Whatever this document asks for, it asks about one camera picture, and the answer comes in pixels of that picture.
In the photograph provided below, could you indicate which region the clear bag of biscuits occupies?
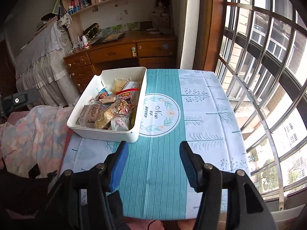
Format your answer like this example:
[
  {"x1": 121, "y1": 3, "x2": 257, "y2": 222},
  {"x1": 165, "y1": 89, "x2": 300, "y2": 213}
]
[{"x1": 75, "y1": 103, "x2": 108, "y2": 128}]

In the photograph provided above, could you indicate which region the black gold embroidered case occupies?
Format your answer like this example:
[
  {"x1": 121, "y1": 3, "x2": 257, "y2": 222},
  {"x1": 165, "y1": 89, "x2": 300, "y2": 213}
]
[{"x1": 82, "y1": 23, "x2": 101, "y2": 42}]

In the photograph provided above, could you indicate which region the red and white snack bag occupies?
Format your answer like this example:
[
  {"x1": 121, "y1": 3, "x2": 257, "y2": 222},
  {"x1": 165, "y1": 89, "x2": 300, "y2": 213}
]
[{"x1": 123, "y1": 81, "x2": 142, "y2": 90}]

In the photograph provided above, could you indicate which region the floral fabric pouch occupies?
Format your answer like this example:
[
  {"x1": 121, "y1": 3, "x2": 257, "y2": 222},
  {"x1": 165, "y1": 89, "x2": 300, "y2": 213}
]
[{"x1": 57, "y1": 12, "x2": 72, "y2": 31}]

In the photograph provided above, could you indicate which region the white plastic storage bin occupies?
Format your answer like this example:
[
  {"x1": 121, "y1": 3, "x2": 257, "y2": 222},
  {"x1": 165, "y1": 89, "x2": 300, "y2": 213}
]
[{"x1": 66, "y1": 66, "x2": 147, "y2": 144}]

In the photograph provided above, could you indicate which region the wooden bookshelf with books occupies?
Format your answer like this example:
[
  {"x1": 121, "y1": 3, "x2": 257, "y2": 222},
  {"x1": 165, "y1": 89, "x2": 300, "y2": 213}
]
[{"x1": 61, "y1": 0, "x2": 171, "y2": 43}]

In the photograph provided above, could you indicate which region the yellow rice cracker block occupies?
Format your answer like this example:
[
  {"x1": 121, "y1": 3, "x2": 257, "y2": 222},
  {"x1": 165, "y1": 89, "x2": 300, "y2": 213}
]
[{"x1": 111, "y1": 78, "x2": 128, "y2": 94}]

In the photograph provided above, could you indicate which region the wooden desk with drawers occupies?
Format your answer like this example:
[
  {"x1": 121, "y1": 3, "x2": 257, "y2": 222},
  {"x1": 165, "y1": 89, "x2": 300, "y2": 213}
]
[{"x1": 64, "y1": 31, "x2": 177, "y2": 92}]

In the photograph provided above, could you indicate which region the yellow puffed snack bag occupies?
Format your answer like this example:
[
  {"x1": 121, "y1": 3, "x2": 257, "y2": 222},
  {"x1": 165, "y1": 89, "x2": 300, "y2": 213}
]
[{"x1": 94, "y1": 106, "x2": 115, "y2": 129}]

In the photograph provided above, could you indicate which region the beige soda cracker pack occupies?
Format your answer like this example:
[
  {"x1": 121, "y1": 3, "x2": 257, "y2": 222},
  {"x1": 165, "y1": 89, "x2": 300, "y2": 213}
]
[{"x1": 99, "y1": 96, "x2": 116, "y2": 104}]

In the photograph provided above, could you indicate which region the yellow-green pastry packet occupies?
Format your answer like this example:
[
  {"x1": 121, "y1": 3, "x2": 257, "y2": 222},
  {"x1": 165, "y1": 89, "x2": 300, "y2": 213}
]
[{"x1": 130, "y1": 110, "x2": 136, "y2": 129}]

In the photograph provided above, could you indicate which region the mixed nuts clear packet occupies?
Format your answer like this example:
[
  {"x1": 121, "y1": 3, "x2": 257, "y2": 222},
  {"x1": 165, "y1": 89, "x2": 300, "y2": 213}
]
[{"x1": 110, "y1": 99, "x2": 134, "y2": 117}]

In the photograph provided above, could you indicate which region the teal leaf-print tablecloth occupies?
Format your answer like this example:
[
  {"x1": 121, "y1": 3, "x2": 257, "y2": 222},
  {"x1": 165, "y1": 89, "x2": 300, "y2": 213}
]
[{"x1": 58, "y1": 68, "x2": 251, "y2": 221}]

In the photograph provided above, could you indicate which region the blue foil candy packet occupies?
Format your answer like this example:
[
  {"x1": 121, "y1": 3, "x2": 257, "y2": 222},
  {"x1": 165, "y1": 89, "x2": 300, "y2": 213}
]
[{"x1": 98, "y1": 87, "x2": 112, "y2": 96}]

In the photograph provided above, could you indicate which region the white red-cap bottle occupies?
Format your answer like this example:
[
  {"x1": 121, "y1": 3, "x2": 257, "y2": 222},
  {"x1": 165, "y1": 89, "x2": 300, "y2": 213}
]
[{"x1": 82, "y1": 35, "x2": 89, "y2": 49}]

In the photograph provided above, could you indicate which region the white lace-covered furniture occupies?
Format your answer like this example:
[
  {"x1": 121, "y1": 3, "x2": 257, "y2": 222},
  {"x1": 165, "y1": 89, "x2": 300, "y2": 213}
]
[{"x1": 15, "y1": 22, "x2": 80, "y2": 109}]

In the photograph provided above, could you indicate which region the small red-print nut packet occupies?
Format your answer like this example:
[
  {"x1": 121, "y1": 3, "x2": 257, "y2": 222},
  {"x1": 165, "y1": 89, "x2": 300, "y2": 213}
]
[{"x1": 95, "y1": 91, "x2": 110, "y2": 101}]

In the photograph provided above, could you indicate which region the white crinkled snack bag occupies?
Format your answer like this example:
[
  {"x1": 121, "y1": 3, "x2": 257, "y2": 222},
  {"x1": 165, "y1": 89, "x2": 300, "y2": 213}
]
[{"x1": 111, "y1": 115, "x2": 130, "y2": 131}]

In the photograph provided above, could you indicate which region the book on desk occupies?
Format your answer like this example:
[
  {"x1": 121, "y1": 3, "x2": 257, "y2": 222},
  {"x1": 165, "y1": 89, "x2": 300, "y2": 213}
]
[{"x1": 92, "y1": 33, "x2": 125, "y2": 46}]

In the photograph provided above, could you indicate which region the red-lid dried fruit packet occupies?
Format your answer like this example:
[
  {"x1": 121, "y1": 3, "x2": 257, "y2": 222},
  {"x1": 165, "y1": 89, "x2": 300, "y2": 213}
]
[{"x1": 116, "y1": 88, "x2": 139, "y2": 104}]

